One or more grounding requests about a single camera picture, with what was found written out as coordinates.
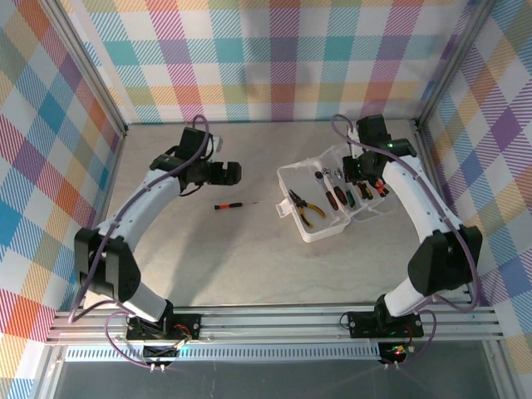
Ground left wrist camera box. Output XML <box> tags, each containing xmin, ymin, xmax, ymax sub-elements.
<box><xmin>207</xmin><ymin>138</ymin><xmax>226</xmax><ymax>161</ymax></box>

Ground aluminium rail beam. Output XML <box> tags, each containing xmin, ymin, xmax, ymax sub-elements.
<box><xmin>45</xmin><ymin>305</ymin><xmax>506</xmax><ymax>346</ymax></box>

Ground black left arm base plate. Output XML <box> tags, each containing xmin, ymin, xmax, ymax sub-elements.
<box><xmin>126</xmin><ymin>313</ymin><xmax>203</xmax><ymax>342</ymax></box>

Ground black controller board box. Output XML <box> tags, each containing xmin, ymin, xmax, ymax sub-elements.
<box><xmin>143</xmin><ymin>344</ymin><xmax>182</xmax><ymax>362</ymax></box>
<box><xmin>377</xmin><ymin>342</ymin><xmax>416</xmax><ymax>365</ymax></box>

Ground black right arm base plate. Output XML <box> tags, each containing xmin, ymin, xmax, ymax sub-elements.
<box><xmin>347</xmin><ymin>309</ymin><xmax>425</xmax><ymax>338</ymax></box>

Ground red black handled driver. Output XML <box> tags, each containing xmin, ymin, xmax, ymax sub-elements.
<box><xmin>325</xmin><ymin>165</ymin><xmax>349</xmax><ymax>205</ymax></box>

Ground slotted white cable duct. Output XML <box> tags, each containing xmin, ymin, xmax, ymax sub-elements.
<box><xmin>64</xmin><ymin>342</ymin><xmax>382</xmax><ymax>362</ymax></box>

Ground clear white plastic toolbox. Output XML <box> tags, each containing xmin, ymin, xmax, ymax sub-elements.
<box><xmin>276</xmin><ymin>145</ymin><xmax>396</xmax><ymax>245</ymax></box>

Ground aluminium side rail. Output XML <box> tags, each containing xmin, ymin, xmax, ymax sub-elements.
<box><xmin>415</xmin><ymin>120</ymin><xmax>479</xmax><ymax>308</ymax></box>
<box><xmin>74</xmin><ymin>128</ymin><xmax>128</xmax><ymax>311</ymax></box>

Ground yellow handled long-nose pliers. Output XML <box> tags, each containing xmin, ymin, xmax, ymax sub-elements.
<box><xmin>289</xmin><ymin>189</ymin><xmax>328</xmax><ymax>229</ymax></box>

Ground aluminium frame post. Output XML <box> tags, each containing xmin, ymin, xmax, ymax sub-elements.
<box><xmin>415</xmin><ymin>0</ymin><xmax>500</xmax><ymax>130</ymax></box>
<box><xmin>41</xmin><ymin>0</ymin><xmax>129</xmax><ymax>138</ymax></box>

